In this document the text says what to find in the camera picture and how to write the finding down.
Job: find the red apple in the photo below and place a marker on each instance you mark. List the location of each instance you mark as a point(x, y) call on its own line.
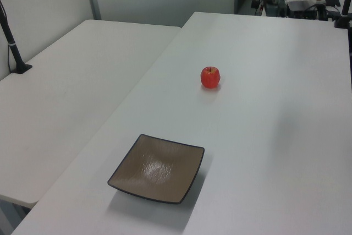
point(210, 78)

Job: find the square brown ceramic plate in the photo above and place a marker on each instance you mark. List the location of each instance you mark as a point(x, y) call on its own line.
point(156, 170)

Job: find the black equipment box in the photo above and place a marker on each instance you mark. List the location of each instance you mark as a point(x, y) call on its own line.
point(301, 8)

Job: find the black pole with base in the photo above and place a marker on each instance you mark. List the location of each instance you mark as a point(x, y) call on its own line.
point(11, 43)

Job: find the black clamp pole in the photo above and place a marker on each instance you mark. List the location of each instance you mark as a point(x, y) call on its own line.
point(345, 4)

